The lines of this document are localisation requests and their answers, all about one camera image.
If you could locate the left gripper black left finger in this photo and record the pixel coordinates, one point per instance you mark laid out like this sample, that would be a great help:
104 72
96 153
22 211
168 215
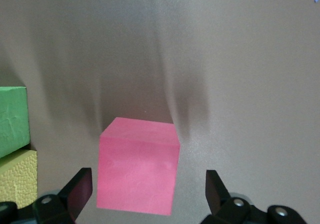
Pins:
80 191

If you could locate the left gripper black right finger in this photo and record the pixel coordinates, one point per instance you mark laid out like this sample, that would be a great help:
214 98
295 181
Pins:
216 191

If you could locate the yellow foam cube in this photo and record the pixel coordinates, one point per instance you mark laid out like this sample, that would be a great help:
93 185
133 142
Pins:
20 176

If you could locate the red foam cube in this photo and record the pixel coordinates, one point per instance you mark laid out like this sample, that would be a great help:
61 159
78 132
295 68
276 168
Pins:
137 164

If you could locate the green foam cube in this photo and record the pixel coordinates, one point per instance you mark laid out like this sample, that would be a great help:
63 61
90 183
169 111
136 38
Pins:
12 116

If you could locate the brown paper table cover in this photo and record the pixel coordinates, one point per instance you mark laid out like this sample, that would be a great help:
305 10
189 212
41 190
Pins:
250 84

